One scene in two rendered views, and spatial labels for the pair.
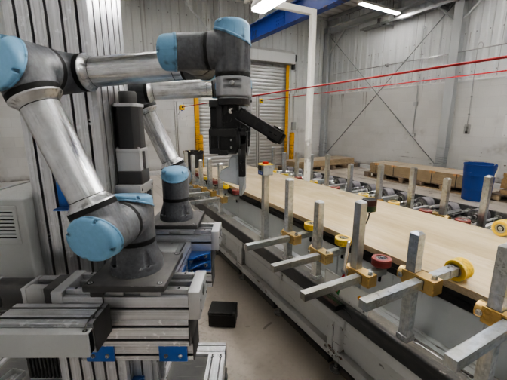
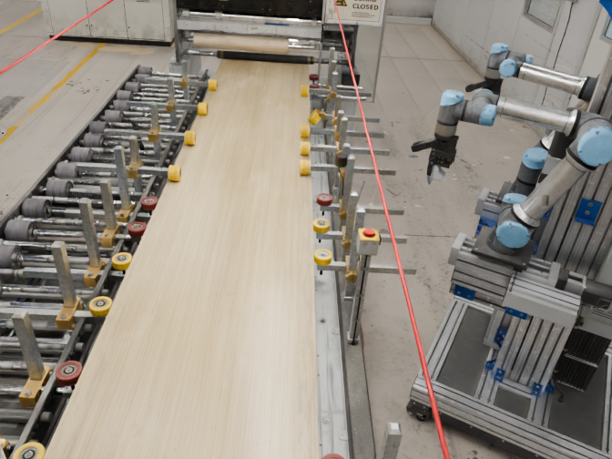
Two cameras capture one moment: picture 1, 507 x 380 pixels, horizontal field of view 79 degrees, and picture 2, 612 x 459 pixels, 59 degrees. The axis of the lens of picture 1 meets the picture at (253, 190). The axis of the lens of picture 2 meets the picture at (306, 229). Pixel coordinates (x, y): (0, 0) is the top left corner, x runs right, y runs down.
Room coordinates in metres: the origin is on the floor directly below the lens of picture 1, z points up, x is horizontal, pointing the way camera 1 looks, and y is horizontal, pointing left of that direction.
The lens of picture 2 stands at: (3.40, 0.42, 2.27)
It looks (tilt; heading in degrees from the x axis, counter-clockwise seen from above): 33 degrees down; 206
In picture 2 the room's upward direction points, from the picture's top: 4 degrees clockwise
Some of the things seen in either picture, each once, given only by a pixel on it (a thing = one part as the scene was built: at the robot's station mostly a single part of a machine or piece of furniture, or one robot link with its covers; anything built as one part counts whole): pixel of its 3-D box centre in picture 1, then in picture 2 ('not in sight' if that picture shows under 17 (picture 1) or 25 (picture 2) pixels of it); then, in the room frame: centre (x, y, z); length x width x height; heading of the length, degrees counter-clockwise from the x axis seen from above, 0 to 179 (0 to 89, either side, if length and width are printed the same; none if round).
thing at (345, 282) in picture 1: (346, 282); (361, 209); (1.11, -0.37, 0.84); 0.43 x 0.03 x 0.04; 118
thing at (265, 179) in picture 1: (265, 209); (359, 298); (1.86, -0.07, 0.93); 0.05 x 0.04 x 0.45; 28
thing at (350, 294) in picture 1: (344, 290); not in sight; (1.21, -0.40, 0.75); 0.26 x 0.01 x 0.10; 28
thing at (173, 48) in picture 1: (188, 53); (517, 62); (0.71, 0.14, 1.61); 0.11 x 0.11 x 0.08; 83
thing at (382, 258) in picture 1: (380, 268); (323, 205); (1.21, -0.54, 0.85); 0.08 x 0.08 x 0.11
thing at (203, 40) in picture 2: not in sight; (266, 44); (-0.63, -2.03, 1.05); 1.43 x 0.12 x 0.12; 118
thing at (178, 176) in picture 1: (175, 181); (515, 211); (1.36, 0.35, 1.21); 0.13 x 0.12 x 0.14; 7
